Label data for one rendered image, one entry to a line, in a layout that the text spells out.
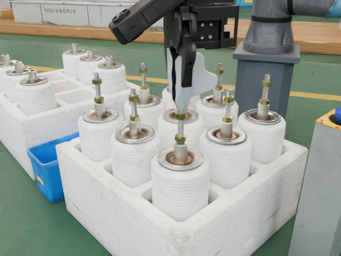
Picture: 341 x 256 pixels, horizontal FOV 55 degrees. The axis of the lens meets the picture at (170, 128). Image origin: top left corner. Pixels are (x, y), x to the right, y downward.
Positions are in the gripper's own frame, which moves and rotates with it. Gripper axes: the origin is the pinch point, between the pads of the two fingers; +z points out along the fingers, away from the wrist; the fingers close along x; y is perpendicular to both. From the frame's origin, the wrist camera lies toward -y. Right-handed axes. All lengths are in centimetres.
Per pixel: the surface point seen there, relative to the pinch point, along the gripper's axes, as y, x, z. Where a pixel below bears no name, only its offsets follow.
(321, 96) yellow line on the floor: 92, 69, 35
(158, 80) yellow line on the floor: 28, 115, 35
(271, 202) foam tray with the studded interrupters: 20.0, 0.7, 23.9
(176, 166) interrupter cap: -0.8, -2.5, 9.4
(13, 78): -30, 57, 10
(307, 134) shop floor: 62, 40, 35
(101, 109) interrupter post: -9.5, 20.2, 7.9
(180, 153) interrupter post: 0.2, -1.1, 8.0
